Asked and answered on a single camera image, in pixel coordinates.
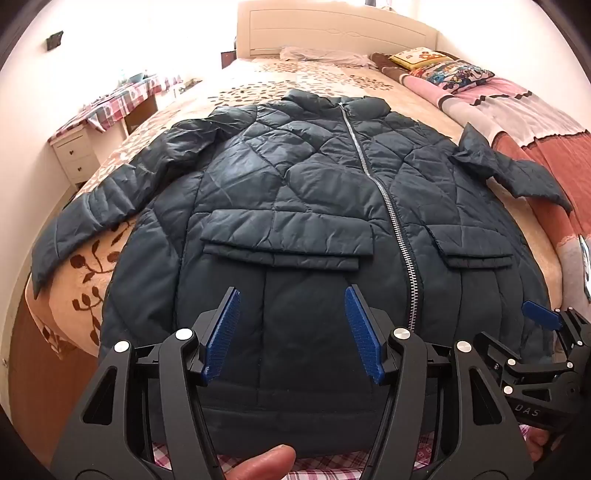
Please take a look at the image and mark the colourful cartoon pillow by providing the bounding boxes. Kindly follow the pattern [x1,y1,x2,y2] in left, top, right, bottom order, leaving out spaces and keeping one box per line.
[409,60,496,89]

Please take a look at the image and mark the pink patterned quilt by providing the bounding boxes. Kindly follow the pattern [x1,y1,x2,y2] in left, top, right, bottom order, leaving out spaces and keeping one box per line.
[401,74,591,261]

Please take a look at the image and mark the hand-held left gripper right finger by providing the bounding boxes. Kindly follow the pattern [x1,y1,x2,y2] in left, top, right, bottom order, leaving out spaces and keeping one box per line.
[344,284,532,480]

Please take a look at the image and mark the plaid tablecloth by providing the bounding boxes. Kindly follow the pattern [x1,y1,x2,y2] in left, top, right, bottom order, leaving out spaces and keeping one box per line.
[48,74,183,145]

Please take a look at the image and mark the beige leaf-pattern blanket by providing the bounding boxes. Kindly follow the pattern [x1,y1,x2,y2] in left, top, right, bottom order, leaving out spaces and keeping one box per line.
[25,58,573,365]

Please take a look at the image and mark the person's right hand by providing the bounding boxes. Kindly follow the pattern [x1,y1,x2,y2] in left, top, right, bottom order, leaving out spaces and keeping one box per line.
[525,424,560,468]

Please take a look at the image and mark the brown white fluffy blanket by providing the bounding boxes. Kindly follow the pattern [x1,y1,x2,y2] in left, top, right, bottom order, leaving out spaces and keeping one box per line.
[368,52,413,83]

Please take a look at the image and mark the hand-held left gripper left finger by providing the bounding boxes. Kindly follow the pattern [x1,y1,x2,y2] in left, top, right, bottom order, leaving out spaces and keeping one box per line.
[50,286,242,480]

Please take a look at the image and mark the dark quilted zip jacket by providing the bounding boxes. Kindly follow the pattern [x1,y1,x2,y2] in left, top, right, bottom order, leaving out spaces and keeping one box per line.
[30,89,574,444]

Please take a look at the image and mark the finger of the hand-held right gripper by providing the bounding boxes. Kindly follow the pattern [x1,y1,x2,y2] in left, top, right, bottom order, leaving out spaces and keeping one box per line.
[473,330,561,393]
[521,300,591,365]

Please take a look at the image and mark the person's left hand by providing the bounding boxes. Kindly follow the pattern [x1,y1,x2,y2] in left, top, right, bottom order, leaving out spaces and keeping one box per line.
[221,444,296,480]

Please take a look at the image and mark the yellow embroidered pillow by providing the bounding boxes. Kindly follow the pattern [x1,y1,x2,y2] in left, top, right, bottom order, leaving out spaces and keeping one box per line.
[389,47,455,73]

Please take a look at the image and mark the wooden desk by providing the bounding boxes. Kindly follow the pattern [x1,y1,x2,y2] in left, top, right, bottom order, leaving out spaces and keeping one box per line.
[121,95,160,137]

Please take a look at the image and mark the cream wooden headboard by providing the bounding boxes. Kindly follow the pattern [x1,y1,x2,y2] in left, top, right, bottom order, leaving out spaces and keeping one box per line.
[236,0,438,61]

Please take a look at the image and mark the pink plaid bed sheet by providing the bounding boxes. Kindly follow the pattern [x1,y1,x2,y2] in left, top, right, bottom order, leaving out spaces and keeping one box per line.
[152,413,467,480]

